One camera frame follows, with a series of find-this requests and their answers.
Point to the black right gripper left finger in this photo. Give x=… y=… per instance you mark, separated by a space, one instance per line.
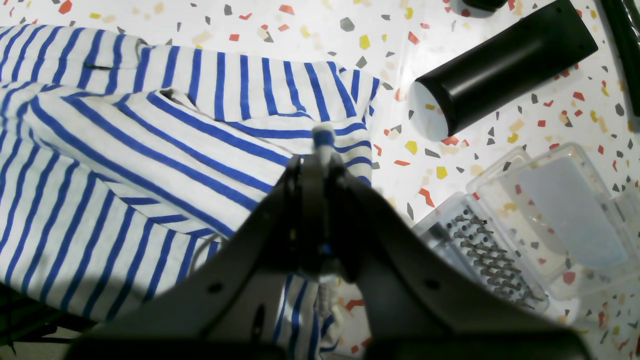
x=228 y=309

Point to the long black bar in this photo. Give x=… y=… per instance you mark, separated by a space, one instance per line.
x=624 y=22

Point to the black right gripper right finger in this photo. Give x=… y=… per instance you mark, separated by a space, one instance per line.
x=417 y=307

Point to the blue white striped t-shirt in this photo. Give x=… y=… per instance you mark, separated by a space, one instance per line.
x=126 y=166

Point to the clear plastic screw box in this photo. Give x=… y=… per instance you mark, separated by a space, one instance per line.
x=535 y=229

